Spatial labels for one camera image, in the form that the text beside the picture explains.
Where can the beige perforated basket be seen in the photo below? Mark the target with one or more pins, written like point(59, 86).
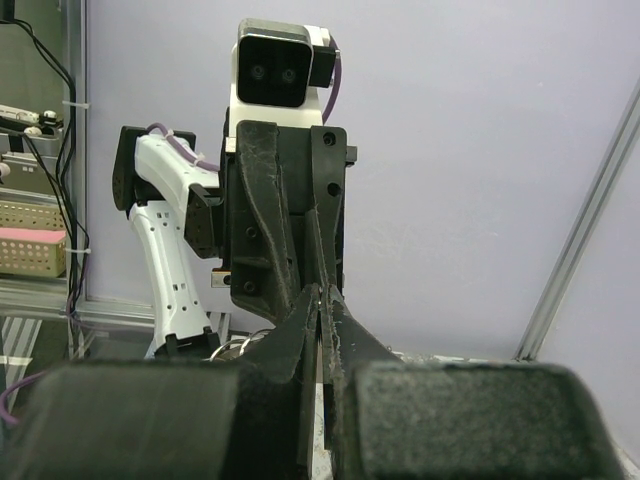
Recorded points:
point(33, 240)

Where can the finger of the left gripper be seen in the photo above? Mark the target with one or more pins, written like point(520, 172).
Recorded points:
point(324, 220)
point(264, 186)

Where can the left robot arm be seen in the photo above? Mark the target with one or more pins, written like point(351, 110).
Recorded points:
point(174, 205)

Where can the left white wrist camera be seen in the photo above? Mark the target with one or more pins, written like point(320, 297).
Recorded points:
point(283, 73)

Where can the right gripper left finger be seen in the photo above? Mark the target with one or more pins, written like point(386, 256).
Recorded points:
point(248, 418)

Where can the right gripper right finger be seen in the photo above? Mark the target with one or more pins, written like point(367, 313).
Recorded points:
point(392, 419)

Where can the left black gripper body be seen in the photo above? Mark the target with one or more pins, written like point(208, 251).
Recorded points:
point(240, 242)

